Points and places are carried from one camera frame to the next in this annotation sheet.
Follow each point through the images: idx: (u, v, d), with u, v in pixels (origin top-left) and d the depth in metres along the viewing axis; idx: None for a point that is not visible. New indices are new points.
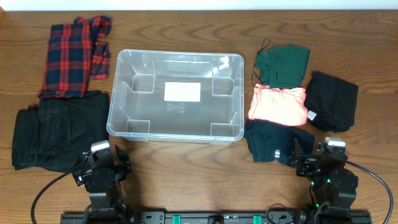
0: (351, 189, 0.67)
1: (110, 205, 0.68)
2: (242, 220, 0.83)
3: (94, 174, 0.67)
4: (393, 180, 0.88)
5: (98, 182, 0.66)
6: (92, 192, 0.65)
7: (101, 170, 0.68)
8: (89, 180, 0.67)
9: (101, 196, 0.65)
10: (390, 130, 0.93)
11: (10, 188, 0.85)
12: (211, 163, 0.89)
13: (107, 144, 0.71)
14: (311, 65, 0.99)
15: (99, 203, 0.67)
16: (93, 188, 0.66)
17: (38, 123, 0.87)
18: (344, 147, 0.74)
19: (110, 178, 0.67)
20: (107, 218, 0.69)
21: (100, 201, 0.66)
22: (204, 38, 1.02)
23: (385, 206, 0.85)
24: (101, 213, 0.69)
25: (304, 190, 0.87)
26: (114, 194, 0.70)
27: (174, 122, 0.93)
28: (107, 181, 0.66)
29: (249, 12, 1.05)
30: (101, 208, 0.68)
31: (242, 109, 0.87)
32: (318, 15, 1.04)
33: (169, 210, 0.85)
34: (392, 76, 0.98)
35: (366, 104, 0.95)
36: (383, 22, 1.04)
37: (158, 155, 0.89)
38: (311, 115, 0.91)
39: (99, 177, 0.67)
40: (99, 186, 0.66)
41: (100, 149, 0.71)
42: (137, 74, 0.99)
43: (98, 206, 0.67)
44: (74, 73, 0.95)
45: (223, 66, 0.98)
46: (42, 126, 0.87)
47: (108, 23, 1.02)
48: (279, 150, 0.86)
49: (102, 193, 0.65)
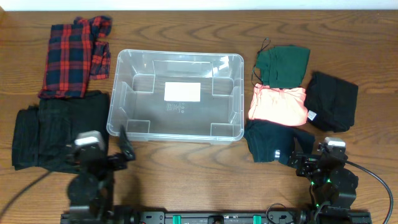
0: (351, 190, 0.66)
1: (94, 216, 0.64)
2: (242, 220, 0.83)
3: (75, 184, 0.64)
4: (393, 180, 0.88)
5: (79, 192, 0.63)
6: (73, 205, 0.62)
7: (83, 178, 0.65)
8: (69, 190, 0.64)
9: (83, 209, 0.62)
10: (390, 130, 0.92)
11: (10, 188, 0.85)
12: (211, 163, 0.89)
13: (94, 137, 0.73)
14: (311, 65, 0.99)
15: (83, 215, 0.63)
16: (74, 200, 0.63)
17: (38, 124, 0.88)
18: (344, 148, 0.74)
19: (92, 189, 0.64)
20: None
21: (83, 214, 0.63)
22: (204, 38, 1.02)
23: (385, 206, 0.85)
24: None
25: (304, 190, 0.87)
26: (99, 204, 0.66)
27: (174, 122, 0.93)
28: (89, 192, 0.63)
29: (248, 12, 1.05)
30: (85, 219, 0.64)
31: (242, 109, 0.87)
32: (318, 15, 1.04)
33: (168, 210, 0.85)
34: (392, 76, 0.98)
35: (366, 104, 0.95)
36: (383, 22, 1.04)
37: (158, 155, 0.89)
38: (311, 115, 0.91)
39: (81, 187, 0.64)
40: (81, 198, 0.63)
41: (87, 142, 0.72)
42: (137, 74, 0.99)
43: (83, 218, 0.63)
44: (74, 73, 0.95)
45: (223, 66, 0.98)
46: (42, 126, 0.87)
47: (108, 23, 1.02)
48: (279, 150, 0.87)
49: (84, 206, 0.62)
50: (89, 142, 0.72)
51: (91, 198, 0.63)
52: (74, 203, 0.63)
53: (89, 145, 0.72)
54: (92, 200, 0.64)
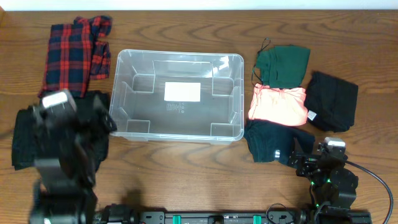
0: (351, 189, 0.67)
1: (67, 177, 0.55)
2: (242, 220, 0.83)
3: (45, 136, 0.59)
4: (393, 180, 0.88)
5: (50, 145, 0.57)
6: (41, 160, 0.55)
7: (54, 132, 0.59)
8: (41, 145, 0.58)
9: (52, 165, 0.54)
10: (390, 130, 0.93)
11: (10, 188, 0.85)
12: (211, 163, 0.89)
13: (64, 93, 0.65)
14: (311, 65, 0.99)
15: (53, 175, 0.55)
16: (43, 154, 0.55)
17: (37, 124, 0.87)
18: (344, 148, 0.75)
19: (65, 140, 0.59)
20: (64, 195, 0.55)
21: (55, 172, 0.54)
22: (204, 37, 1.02)
23: (385, 206, 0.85)
24: (58, 189, 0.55)
25: (303, 190, 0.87)
26: (74, 163, 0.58)
27: (174, 122, 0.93)
28: (61, 143, 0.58)
29: (249, 12, 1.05)
30: (56, 183, 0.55)
31: (242, 109, 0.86)
32: (318, 15, 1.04)
33: (169, 210, 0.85)
34: (392, 76, 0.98)
35: (366, 104, 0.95)
36: (383, 22, 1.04)
37: (158, 155, 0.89)
38: (311, 115, 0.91)
39: (52, 140, 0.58)
40: (50, 152, 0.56)
41: (55, 102, 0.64)
42: (137, 74, 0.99)
43: (53, 178, 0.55)
44: (74, 73, 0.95)
45: (223, 66, 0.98)
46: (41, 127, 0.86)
47: (108, 23, 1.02)
48: (279, 150, 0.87)
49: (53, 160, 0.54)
50: (58, 102, 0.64)
51: (64, 152, 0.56)
52: (43, 158, 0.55)
53: (59, 105, 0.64)
54: (65, 155, 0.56)
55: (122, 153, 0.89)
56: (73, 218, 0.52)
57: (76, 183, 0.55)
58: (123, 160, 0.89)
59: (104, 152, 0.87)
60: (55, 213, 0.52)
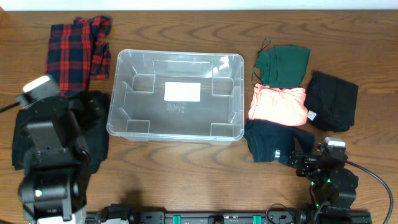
0: (351, 190, 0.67)
1: (58, 146, 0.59)
2: (242, 220, 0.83)
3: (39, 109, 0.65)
4: (393, 180, 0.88)
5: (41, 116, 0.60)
6: (32, 124, 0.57)
7: (50, 101, 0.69)
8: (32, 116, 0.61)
9: (46, 127, 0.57)
10: (390, 130, 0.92)
11: (10, 188, 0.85)
12: (211, 163, 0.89)
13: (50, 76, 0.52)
14: (311, 65, 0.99)
15: (46, 139, 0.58)
16: (33, 122, 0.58)
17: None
18: (344, 148, 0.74)
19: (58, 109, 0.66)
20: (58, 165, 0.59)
21: (49, 138, 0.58)
22: (204, 38, 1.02)
23: (386, 206, 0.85)
24: (50, 159, 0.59)
25: (304, 190, 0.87)
26: (64, 132, 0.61)
27: (174, 122, 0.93)
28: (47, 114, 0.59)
29: (249, 12, 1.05)
30: (50, 150, 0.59)
31: (242, 109, 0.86)
32: (318, 15, 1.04)
33: (169, 210, 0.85)
34: (392, 76, 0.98)
35: (366, 104, 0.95)
36: (383, 22, 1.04)
37: (158, 155, 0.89)
38: (311, 115, 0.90)
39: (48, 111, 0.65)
40: (40, 119, 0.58)
41: None
42: (137, 74, 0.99)
43: (46, 145, 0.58)
44: (74, 73, 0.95)
45: (223, 66, 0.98)
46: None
47: (108, 23, 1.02)
48: (279, 150, 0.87)
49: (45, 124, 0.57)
50: None
51: (54, 117, 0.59)
52: (33, 124, 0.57)
53: None
54: (56, 120, 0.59)
55: (122, 153, 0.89)
56: (64, 188, 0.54)
57: (67, 151, 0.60)
58: (123, 160, 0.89)
59: (104, 152, 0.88)
60: (48, 185, 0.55)
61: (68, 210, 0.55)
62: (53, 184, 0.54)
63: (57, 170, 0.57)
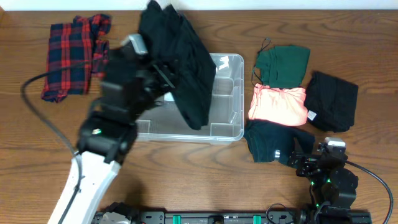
0: (351, 189, 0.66)
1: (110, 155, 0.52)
2: (242, 220, 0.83)
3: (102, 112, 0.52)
4: (393, 180, 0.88)
5: (114, 70, 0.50)
6: (105, 137, 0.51)
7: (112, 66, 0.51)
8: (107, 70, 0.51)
9: (119, 111, 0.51)
10: (390, 130, 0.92)
11: (11, 188, 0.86)
12: (211, 163, 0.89)
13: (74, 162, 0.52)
14: (311, 65, 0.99)
15: (115, 115, 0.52)
16: (111, 114, 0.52)
17: (157, 25, 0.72)
18: (344, 148, 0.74)
19: (129, 71, 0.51)
20: (116, 124, 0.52)
21: (117, 114, 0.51)
22: (204, 37, 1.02)
23: (385, 206, 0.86)
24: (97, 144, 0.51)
25: (303, 190, 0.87)
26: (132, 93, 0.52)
27: (175, 122, 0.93)
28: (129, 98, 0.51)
29: (248, 12, 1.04)
30: (102, 141, 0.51)
31: (242, 109, 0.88)
32: (319, 15, 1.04)
33: (169, 211, 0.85)
34: (392, 76, 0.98)
35: (365, 104, 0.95)
36: (383, 22, 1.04)
37: (159, 155, 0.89)
38: (311, 115, 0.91)
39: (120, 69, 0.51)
40: (114, 114, 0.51)
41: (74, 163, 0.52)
42: None
43: (114, 119, 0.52)
44: (76, 71, 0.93)
45: (223, 66, 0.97)
46: (181, 39, 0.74)
47: (108, 22, 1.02)
48: (279, 150, 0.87)
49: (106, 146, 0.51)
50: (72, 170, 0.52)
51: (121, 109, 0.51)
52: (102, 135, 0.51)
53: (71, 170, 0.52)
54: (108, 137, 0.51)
55: None
56: (115, 141, 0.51)
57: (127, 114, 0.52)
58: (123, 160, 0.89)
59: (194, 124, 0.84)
60: (107, 133, 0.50)
61: (112, 155, 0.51)
62: (114, 132, 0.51)
63: (117, 127, 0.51)
